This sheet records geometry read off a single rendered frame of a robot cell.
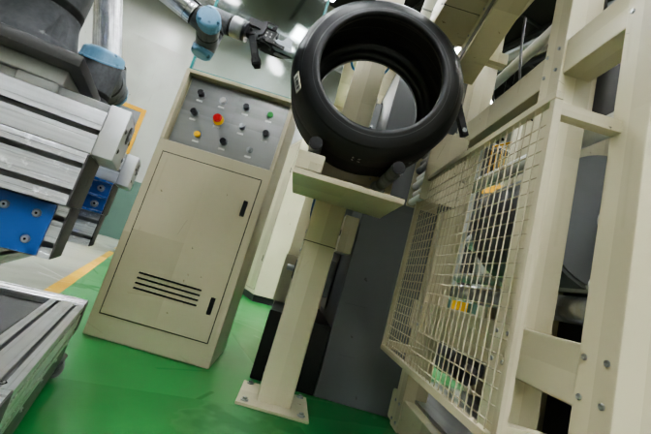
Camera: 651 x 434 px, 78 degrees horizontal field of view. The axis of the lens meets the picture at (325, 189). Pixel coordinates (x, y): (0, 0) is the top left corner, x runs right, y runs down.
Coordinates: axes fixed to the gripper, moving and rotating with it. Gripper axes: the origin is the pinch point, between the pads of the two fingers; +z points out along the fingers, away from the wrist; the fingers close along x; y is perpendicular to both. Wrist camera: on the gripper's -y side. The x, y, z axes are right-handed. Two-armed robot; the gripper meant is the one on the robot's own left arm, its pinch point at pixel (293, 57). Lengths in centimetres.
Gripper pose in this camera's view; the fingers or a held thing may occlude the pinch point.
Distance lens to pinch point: 151.2
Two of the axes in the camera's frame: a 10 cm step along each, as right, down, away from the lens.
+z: 9.2, 3.9, 0.0
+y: 3.8, -9.0, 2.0
